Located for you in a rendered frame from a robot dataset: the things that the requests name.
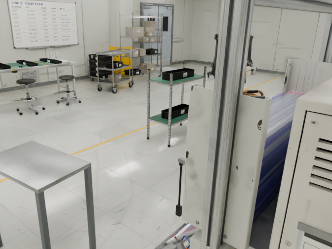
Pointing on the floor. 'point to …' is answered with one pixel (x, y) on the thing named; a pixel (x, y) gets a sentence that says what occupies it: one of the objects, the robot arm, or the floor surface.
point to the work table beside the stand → (46, 179)
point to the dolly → (99, 66)
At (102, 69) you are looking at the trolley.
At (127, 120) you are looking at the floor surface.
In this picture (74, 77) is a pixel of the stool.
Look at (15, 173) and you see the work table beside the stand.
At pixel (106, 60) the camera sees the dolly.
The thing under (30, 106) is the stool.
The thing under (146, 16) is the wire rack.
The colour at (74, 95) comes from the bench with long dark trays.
